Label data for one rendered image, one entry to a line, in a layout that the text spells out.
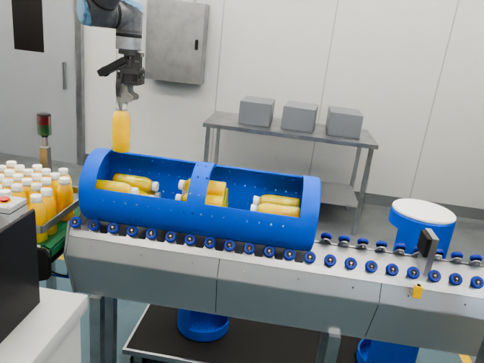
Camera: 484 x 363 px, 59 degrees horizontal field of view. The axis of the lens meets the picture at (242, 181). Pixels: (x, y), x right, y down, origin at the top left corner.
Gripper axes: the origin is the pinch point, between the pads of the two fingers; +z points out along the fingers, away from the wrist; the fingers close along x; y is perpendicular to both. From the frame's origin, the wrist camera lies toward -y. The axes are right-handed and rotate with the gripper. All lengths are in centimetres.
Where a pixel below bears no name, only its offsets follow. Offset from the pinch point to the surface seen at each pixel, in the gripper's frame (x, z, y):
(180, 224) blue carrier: -12.5, 38.2, 28.0
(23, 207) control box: -26.2, 34.4, -23.7
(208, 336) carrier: 35, 122, 37
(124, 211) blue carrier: -13.4, 35.9, 7.4
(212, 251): -10, 48, 40
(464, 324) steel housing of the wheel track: -12, 61, 136
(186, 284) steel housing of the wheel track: -11, 63, 32
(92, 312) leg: -8, 86, -7
